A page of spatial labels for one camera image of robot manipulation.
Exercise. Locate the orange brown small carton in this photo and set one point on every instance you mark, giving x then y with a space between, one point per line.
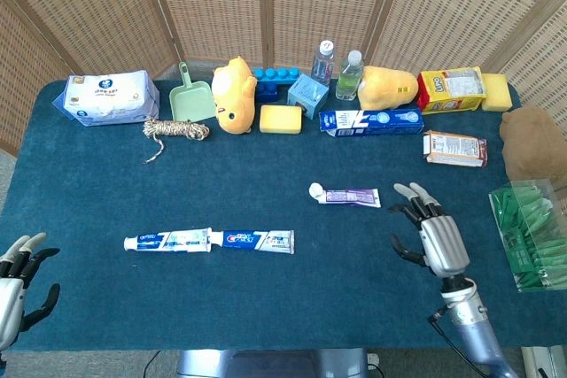
456 148

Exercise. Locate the blue toothpaste carton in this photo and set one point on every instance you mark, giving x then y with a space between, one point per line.
372 123

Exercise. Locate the teal table cloth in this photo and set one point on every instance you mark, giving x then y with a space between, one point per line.
283 165

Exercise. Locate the yellow cleaning sponge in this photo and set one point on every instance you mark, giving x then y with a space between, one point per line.
496 92
281 119

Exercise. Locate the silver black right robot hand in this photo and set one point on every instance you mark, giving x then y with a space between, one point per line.
443 245

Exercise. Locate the clear bottle pink label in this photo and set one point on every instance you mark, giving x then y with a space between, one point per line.
322 64

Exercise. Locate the blue white toothpaste tube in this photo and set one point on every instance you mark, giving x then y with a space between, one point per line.
168 241

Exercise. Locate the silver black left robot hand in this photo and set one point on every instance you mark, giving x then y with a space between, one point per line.
9 298

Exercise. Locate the yellow red snack box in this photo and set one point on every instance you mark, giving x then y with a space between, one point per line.
447 90

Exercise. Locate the yellow plush with tag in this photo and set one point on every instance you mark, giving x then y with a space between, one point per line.
390 88

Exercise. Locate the Crest toothpaste tube red logo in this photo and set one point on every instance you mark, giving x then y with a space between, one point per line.
248 241

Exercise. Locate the white tissue pack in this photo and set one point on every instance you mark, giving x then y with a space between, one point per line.
106 94

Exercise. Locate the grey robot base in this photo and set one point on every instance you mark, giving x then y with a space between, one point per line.
274 364

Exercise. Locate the blue toy building block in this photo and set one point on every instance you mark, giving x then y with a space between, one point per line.
268 86

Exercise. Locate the clear bottle green label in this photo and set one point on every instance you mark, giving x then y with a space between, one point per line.
349 81

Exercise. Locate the brown plush toy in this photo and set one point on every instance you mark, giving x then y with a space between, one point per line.
531 143

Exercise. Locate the yellow duck plush with face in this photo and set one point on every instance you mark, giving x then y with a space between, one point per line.
235 99

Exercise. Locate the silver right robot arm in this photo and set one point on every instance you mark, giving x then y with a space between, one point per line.
474 329

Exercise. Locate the light blue small box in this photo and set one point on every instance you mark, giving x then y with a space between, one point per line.
305 94

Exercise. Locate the green plastic dustpan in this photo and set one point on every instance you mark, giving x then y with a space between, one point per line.
192 101

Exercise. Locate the clear box of green packets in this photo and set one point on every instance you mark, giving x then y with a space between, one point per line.
531 236

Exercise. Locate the short purple toothpaste tube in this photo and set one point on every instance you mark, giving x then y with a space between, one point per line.
350 196

